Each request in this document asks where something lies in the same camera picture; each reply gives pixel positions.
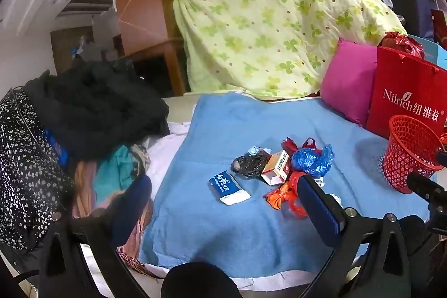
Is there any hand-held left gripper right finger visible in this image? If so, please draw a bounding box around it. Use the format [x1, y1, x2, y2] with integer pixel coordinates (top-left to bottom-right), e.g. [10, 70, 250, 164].
[296, 174, 413, 298]

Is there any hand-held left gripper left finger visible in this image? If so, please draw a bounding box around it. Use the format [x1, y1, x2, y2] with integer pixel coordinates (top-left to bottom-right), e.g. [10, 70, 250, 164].
[38, 174, 154, 298]

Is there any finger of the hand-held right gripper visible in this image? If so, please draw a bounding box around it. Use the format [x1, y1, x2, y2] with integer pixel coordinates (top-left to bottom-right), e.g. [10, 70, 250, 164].
[407, 172, 447, 205]

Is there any orange red wrapper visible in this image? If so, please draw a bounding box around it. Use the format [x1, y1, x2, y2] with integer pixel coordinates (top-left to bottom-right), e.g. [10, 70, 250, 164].
[263, 171, 310, 218]

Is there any red plastic basket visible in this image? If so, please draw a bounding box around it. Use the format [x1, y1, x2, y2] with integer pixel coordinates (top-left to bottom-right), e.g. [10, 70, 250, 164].
[382, 115, 444, 194]

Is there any blue plastic bag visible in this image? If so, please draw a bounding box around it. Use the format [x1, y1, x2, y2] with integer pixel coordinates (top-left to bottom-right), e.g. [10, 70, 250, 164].
[291, 144, 336, 178]

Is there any red and white medicine box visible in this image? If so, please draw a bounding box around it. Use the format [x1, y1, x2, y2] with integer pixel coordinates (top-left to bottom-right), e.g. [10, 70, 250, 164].
[261, 149, 292, 187]

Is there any red ribbon cloth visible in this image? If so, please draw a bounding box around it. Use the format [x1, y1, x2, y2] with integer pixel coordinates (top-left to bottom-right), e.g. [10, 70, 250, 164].
[280, 137, 324, 155]

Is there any black plastic bag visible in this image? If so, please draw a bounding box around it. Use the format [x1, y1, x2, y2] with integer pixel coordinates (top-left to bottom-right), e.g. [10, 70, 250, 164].
[231, 153, 272, 180]

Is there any small white-blue wrapper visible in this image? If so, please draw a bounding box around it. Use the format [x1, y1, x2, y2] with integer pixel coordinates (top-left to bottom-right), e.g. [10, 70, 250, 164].
[247, 145, 273, 157]

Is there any blue and white box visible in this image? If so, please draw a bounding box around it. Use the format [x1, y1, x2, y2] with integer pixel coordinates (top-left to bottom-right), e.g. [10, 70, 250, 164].
[209, 170, 251, 206]

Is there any teal cloth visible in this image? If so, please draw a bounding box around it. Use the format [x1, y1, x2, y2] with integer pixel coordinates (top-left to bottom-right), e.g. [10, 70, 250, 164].
[92, 144, 147, 201]

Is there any patterned brown cloth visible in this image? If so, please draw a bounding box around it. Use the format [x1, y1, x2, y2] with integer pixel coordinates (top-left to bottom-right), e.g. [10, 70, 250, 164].
[72, 158, 154, 271]

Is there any blue towel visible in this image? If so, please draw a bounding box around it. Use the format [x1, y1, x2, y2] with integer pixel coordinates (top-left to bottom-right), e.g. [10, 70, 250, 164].
[139, 92, 441, 279]

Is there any black clothes pile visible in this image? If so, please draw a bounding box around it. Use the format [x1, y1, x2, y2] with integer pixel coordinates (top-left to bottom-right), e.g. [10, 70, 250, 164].
[26, 59, 172, 162]

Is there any red paper bag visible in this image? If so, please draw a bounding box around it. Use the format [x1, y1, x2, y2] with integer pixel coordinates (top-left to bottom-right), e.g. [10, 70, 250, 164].
[366, 46, 447, 141]

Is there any black floral cloth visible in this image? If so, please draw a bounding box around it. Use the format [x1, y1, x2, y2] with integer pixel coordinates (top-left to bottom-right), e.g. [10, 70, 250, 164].
[0, 87, 75, 250]

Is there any pink pillow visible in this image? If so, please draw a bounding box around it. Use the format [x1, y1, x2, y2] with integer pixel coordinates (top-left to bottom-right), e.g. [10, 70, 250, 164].
[320, 40, 379, 127]

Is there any light blue shoe box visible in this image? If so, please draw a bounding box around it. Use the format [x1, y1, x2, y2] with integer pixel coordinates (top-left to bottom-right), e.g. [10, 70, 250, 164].
[408, 34, 447, 70]

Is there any red plastic bag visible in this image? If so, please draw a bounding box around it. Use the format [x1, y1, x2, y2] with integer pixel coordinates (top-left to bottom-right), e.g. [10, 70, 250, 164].
[381, 32, 425, 59]

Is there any red gift box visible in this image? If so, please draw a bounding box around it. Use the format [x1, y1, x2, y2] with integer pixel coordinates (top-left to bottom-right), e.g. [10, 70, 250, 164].
[430, 8, 447, 44]

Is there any wooden door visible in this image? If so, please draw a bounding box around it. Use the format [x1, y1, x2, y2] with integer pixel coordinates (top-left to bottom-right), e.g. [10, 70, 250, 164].
[51, 26, 95, 66]

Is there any navy tote bag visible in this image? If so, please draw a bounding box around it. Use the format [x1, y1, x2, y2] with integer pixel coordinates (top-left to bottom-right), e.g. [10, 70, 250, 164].
[386, 0, 437, 37]

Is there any green floral quilt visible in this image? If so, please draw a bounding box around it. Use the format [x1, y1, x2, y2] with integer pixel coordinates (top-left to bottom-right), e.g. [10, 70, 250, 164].
[173, 0, 407, 101]

